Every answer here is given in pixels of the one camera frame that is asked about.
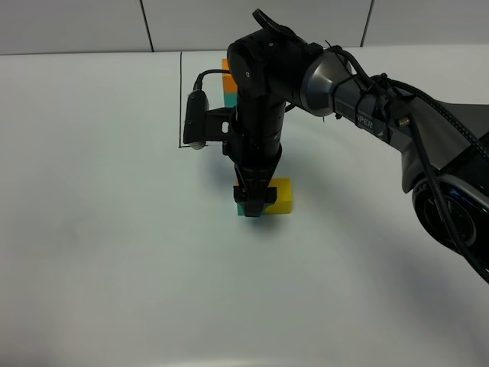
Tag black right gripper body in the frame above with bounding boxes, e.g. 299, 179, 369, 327
223, 95, 286, 205

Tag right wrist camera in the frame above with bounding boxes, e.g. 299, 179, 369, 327
183, 89, 235, 150

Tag orange template cube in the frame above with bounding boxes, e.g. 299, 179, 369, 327
222, 58, 238, 94

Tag yellow cube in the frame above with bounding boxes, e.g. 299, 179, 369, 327
264, 177, 293, 215

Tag black right camera cable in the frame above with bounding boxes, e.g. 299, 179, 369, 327
193, 8, 489, 284

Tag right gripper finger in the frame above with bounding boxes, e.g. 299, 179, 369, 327
244, 198, 266, 218

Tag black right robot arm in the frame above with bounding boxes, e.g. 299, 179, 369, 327
226, 30, 488, 266

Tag teal template cube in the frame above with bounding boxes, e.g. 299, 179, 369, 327
223, 92, 238, 108

